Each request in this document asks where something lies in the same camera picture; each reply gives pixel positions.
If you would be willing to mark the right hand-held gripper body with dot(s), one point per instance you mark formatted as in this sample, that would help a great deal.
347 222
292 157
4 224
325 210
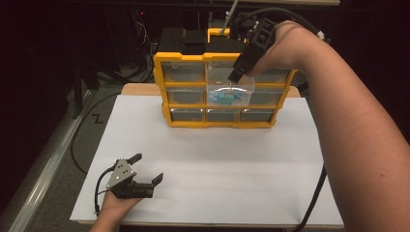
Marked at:
257 35

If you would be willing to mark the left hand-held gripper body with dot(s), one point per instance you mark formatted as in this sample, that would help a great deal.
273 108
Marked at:
121 175

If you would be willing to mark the clear plastic drawer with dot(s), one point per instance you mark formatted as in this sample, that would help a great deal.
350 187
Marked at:
222 87

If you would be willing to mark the green binder clip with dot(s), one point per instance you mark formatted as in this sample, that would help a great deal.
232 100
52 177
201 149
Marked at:
223 98

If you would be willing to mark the person's right hand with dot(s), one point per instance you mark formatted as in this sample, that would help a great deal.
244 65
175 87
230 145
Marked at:
283 48

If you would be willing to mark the person's left hand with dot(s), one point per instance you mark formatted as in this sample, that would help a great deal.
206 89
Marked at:
114 208

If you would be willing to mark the white board sheet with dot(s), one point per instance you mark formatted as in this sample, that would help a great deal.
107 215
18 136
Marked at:
193 154

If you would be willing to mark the yellow black organizer cabinet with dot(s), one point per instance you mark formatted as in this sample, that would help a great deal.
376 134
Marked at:
187 57

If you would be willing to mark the closed clear organizer drawers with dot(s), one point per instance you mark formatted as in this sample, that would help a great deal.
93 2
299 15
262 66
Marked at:
183 71

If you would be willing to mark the black metal stand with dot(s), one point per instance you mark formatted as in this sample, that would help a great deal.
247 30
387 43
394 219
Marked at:
78 90

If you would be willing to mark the metal floor rail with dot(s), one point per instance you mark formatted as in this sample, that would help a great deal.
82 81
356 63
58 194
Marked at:
48 167

